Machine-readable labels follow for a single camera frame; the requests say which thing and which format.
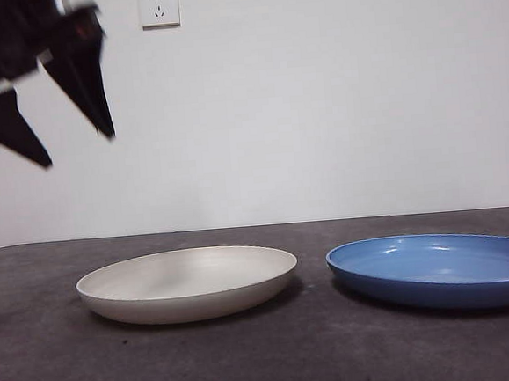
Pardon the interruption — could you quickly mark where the white wall socket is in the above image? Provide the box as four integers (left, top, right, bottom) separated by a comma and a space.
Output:
140, 0, 182, 32

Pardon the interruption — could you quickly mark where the blue round plate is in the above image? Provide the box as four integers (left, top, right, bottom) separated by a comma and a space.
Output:
324, 226, 509, 322

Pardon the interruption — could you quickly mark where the white round plate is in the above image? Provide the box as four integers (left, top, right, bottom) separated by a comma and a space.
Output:
73, 238, 302, 333

